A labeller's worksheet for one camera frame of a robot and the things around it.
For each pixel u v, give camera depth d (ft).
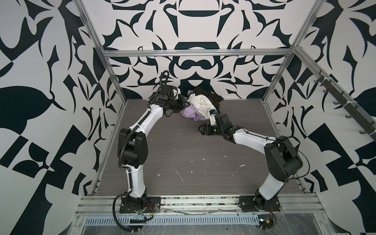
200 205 2.49
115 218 2.25
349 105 1.92
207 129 2.68
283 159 1.56
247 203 2.44
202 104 3.25
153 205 2.44
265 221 2.32
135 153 1.68
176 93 2.50
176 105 2.60
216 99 3.86
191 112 2.79
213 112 2.72
